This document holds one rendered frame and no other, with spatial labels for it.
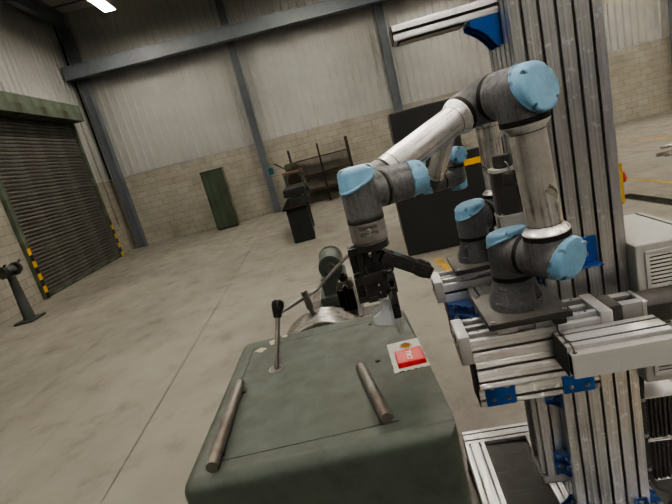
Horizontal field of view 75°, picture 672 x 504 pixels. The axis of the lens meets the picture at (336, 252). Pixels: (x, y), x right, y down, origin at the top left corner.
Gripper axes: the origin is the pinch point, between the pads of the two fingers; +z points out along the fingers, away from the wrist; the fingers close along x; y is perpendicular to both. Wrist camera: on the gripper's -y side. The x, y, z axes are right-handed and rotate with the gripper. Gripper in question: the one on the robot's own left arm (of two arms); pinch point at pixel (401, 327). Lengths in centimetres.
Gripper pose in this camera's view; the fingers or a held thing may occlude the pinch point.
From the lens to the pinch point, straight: 96.4
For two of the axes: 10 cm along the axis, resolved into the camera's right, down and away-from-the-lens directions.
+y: -9.7, 2.3, 0.6
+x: 0.0, 2.4, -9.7
